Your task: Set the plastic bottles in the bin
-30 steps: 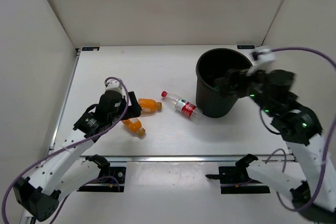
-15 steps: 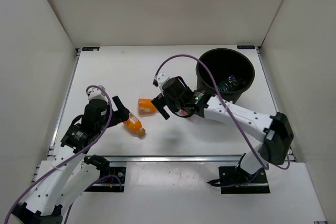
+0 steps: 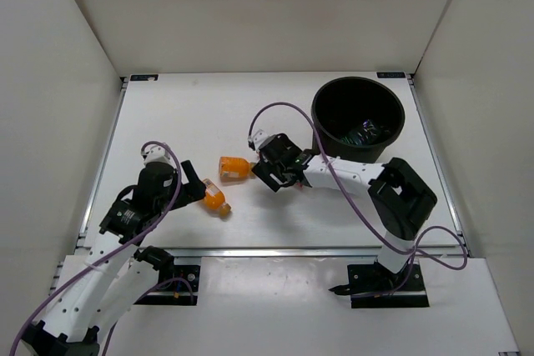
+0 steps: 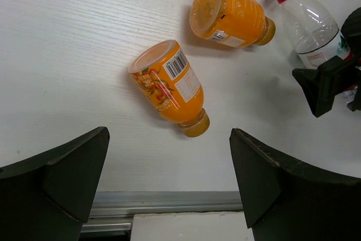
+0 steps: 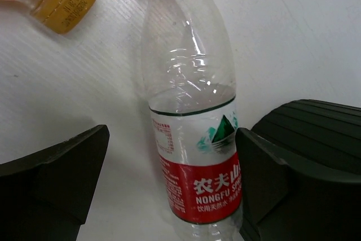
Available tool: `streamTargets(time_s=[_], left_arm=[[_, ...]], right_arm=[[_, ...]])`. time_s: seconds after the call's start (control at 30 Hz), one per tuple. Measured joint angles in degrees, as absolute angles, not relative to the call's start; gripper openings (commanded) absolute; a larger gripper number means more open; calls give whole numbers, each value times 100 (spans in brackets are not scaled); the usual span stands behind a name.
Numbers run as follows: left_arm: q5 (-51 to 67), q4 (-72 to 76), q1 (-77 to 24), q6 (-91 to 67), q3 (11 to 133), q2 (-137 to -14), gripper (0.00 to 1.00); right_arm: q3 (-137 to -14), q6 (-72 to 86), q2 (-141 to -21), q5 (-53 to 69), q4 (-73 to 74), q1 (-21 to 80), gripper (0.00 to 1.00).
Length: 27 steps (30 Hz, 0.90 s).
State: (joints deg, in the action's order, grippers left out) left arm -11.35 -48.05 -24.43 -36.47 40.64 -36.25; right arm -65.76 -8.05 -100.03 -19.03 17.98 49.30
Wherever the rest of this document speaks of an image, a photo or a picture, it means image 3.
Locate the orange juice bottle upper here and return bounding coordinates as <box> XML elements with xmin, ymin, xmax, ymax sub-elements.
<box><xmin>219</xmin><ymin>156</ymin><xmax>255</xmax><ymax>182</ymax></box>

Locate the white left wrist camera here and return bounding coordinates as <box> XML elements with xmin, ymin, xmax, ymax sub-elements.
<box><xmin>142</xmin><ymin>146</ymin><xmax>172</xmax><ymax>166</ymax></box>

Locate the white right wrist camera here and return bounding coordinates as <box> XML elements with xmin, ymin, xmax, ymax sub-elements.
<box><xmin>247</xmin><ymin>129</ymin><xmax>270</xmax><ymax>151</ymax></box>

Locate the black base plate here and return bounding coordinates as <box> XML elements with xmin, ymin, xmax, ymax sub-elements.
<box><xmin>329</xmin><ymin>263</ymin><xmax>430</xmax><ymax>309</ymax></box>
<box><xmin>135</xmin><ymin>258</ymin><xmax>201</xmax><ymax>307</ymax></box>

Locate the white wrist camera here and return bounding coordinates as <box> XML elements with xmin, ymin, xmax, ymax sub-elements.
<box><xmin>142</xmin><ymin>146</ymin><xmax>172</xmax><ymax>166</ymax></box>
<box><xmin>247</xmin><ymin>129</ymin><xmax>270</xmax><ymax>151</ymax></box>

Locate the black corner label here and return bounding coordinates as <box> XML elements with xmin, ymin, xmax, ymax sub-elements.
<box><xmin>129</xmin><ymin>74</ymin><xmax>159</xmax><ymax>82</ymax></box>
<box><xmin>376</xmin><ymin>72</ymin><xmax>406</xmax><ymax>79</ymax></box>

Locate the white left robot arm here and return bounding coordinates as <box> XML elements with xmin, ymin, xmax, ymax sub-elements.
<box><xmin>18</xmin><ymin>156</ymin><xmax>205</xmax><ymax>355</ymax></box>

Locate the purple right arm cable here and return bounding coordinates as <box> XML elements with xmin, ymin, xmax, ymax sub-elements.
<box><xmin>249</xmin><ymin>101</ymin><xmax>469</xmax><ymax>295</ymax></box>

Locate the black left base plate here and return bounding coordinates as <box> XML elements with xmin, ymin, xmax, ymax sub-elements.
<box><xmin>135</xmin><ymin>258</ymin><xmax>201</xmax><ymax>307</ymax></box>

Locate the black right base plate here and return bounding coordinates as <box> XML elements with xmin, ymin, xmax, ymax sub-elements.
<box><xmin>329</xmin><ymin>263</ymin><xmax>430</xmax><ymax>309</ymax></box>

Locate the black corner label right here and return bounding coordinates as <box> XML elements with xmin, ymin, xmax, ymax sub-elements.
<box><xmin>376</xmin><ymin>72</ymin><xmax>406</xmax><ymax>79</ymax></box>

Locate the clear green label bottle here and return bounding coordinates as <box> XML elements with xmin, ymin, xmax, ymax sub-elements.
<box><xmin>340</xmin><ymin>119</ymin><xmax>391</xmax><ymax>146</ymax></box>

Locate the black round plastic bin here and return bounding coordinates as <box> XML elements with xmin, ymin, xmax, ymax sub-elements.
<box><xmin>310</xmin><ymin>77</ymin><xmax>406</xmax><ymax>163</ymax></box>

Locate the black corner label left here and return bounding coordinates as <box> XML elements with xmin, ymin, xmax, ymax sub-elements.
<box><xmin>129</xmin><ymin>74</ymin><xmax>159</xmax><ymax>82</ymax></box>

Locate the orange juice bottle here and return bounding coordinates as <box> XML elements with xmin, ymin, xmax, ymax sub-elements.
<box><xmin>203</xmin><ymin>178</ymin><xmax>231</xmax><ymax>218</ymax></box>
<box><xmin>219</xmin><ymin>156</ymin><xmax>255</xmax><ymax>182</ymax></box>

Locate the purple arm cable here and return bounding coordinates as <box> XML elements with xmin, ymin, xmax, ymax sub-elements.
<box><xmin>249</xmin><ymin>101</ymin><xmax>469</xmax><ymax>295</ymax></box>
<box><xmin>6</xmin><ymin>140</ymin><xmax>183</xmax><ymax>356</ymax></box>

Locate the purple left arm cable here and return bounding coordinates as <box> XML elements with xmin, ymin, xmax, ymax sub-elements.
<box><xmin>6</xmin><ymin>140</ymin><xmax>183</xmax><ymax>356</ymax></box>

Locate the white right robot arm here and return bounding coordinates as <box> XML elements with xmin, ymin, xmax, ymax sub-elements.
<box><xmin>248</xmin><ymin>130</ymin><xmax>437</xmax><ymax>289</ymax></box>

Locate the orange juice bottle lower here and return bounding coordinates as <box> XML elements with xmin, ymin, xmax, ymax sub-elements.
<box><xmin>203</xmin><ymin>178</ymin><xmax>231</xmax><ymax>218</ymax></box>

